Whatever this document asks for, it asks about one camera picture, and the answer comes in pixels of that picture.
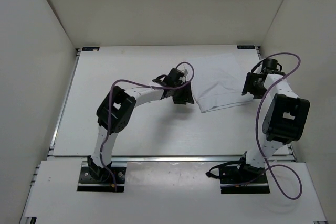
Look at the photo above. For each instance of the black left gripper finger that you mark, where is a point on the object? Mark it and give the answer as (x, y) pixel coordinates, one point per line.
(188, 94)
(179, 96)

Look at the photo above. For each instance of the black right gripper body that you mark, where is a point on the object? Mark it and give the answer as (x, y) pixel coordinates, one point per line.
(260, 89)

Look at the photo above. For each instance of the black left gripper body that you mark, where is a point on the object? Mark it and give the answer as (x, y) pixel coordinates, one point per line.
(177, 85)

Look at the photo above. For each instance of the white skirt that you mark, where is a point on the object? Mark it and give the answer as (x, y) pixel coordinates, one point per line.
(219, 80)

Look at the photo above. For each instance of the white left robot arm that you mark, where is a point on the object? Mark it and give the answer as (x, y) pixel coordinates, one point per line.
(116, 109)

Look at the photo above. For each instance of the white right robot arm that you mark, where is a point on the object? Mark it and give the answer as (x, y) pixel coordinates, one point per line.
(285, 118)

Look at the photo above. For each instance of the right blue table label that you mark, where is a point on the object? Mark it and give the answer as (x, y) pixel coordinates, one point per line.
(246, 47)

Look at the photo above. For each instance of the blue table label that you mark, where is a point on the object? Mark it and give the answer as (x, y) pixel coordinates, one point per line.
(90, 49)
(246, 47)

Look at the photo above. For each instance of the left blue table label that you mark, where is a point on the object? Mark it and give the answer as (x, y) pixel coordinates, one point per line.
(90, 49)

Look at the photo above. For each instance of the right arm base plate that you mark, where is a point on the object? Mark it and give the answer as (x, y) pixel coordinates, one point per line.
(236, 182)

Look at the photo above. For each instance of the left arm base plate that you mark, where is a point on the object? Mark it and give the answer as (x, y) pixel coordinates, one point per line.
(87, 181)

